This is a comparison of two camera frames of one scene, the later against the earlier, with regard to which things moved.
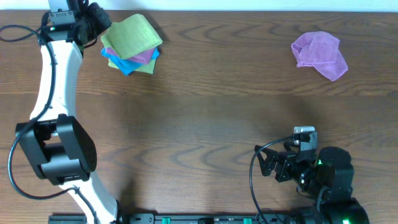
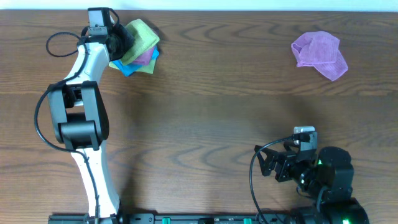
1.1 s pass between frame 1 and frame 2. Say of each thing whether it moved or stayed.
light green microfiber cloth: moved
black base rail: stayed
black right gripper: stayed
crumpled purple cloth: stayed
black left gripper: moved
